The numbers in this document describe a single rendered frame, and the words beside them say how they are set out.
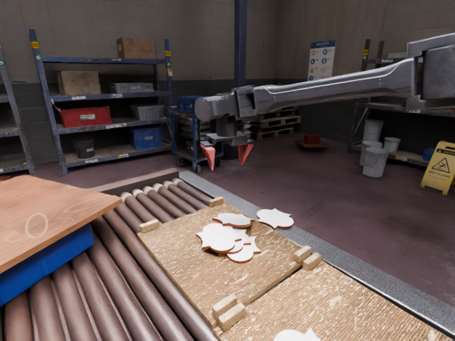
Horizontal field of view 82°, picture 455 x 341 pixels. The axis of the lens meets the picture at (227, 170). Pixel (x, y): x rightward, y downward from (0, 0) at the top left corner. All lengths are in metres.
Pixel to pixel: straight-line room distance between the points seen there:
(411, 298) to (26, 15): 5.10
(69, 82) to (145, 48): 1.23
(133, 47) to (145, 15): 1.00
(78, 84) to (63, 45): 0.81
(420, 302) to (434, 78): 0.50
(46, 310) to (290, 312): 0.54
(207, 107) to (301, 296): 0.49
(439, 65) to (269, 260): 0.55
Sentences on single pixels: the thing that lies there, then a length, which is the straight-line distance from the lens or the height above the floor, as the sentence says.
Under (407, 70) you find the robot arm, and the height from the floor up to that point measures 1.42.
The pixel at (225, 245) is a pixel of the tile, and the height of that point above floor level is 0.96.
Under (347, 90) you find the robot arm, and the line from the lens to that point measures 0.55.
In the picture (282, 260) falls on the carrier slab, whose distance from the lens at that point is 0.76.
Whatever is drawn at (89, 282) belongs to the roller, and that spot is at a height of 0.92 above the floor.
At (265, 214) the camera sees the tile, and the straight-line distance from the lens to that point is 0.98.
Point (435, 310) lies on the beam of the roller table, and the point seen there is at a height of 0.91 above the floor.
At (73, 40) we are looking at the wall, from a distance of 5.12.
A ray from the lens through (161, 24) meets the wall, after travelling 5.55.
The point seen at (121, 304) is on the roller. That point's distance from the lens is 0.71.
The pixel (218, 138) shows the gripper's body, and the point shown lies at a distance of 0.70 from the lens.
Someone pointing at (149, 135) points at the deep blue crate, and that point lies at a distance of 4.80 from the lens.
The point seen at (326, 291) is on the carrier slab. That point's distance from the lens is 0.71.
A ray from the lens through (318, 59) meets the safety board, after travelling 6.36.
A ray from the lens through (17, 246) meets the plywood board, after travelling 0.78.
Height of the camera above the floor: 1.41
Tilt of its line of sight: 21 degrees down
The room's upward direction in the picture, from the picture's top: straight up
